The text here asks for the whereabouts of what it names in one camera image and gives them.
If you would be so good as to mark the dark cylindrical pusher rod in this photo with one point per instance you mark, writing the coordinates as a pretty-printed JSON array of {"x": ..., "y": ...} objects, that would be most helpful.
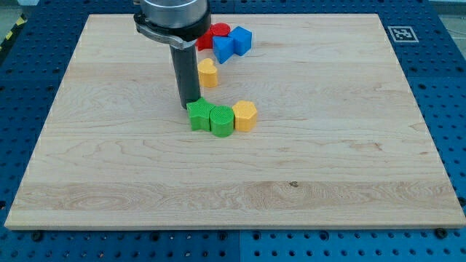
[{"x": 186, "y": 73}]

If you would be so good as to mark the red circle block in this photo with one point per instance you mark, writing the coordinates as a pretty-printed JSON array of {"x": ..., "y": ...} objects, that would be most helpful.
[{"x": 220, "y": 29}]

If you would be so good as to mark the green circle block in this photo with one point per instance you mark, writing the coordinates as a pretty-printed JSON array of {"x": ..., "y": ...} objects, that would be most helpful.
[{"x": 222, "y": 121}]

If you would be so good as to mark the yellow hexagon block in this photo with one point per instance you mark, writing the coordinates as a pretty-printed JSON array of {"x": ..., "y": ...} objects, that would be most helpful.
[{"x": 245, "y": 115}]

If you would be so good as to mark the yellow heart block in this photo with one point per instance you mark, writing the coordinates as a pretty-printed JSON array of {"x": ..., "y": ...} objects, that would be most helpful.
[{"x": 208, "y": 73}]

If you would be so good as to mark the red star block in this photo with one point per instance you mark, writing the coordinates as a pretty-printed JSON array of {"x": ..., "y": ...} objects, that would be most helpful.
[{"x": 205, "y": 41}]

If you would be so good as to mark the blue triangle block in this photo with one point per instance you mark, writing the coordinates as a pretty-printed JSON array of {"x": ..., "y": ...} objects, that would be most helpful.
[{"x": 223, "y": 48}]

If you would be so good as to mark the green star block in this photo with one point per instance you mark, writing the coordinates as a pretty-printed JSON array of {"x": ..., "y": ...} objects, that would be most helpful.
[{"x": 199, "y": 114}]

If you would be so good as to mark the blue cube block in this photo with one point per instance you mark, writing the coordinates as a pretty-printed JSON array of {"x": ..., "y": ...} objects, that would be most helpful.
[{"x": 242, "y": 39}]

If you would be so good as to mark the black yellow hazard tape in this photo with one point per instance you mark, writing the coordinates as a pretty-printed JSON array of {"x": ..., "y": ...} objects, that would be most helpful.
[{"x": 13, "y": 33}]

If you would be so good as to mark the light wooden board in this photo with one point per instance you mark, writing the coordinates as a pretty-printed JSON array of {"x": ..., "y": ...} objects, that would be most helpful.
[{"x": 339, "y": 141}]

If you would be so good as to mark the white fiducial marker tag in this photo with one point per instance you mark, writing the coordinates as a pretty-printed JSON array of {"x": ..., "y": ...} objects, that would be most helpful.
[{"x": 402, "y": 34}]

